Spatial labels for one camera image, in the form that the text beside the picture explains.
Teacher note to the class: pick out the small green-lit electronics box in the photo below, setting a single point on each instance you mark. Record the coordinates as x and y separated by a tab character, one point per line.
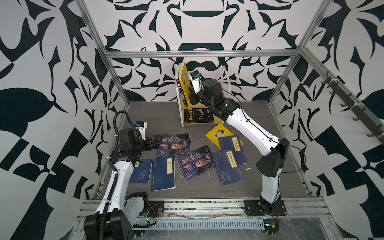
271	226

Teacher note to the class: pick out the small yellow cartoon book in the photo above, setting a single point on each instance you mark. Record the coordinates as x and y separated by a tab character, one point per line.
220	131

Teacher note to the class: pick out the black standing book on shelf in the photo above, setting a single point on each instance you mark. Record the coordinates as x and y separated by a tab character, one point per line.
178	74

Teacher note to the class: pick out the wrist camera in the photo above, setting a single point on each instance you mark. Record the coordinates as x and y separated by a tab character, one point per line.
141	126
195	78

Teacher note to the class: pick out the purple portrait book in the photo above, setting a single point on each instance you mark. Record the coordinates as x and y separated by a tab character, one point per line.
174	144
196	163

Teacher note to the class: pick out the large yellow book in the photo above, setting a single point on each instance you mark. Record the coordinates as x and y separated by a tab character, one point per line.
185	81

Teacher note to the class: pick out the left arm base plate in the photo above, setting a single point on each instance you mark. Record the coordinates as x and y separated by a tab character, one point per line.
152	209

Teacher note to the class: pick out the wooden white-framed bookshelf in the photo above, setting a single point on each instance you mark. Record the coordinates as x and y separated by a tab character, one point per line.
226	87

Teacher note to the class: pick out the black book on lower shelf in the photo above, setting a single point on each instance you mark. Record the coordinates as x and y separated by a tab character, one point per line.
198	116

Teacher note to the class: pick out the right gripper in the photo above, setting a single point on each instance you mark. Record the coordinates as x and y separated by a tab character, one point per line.
195	100

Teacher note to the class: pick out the blue book far left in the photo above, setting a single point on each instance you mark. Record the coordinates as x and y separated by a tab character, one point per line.
142	172

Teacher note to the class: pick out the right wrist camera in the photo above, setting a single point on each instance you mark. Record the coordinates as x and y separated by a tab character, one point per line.
195	78

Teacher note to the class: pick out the wall hook rail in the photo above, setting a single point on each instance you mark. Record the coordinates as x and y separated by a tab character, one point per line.
352	103

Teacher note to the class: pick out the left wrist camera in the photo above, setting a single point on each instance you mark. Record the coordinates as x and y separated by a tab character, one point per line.
141	126

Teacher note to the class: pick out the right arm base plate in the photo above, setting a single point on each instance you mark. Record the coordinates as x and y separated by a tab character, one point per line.
263	207

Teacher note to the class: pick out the aluminium front rail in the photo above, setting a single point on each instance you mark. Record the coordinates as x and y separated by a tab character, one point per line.
206	214

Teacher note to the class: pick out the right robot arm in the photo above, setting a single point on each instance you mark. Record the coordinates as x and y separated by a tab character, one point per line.
274	150

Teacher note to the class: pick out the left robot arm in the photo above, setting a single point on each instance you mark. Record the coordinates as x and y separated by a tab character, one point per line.
117	213

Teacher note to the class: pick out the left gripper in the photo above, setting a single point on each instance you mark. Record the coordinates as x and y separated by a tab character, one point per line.
155	143

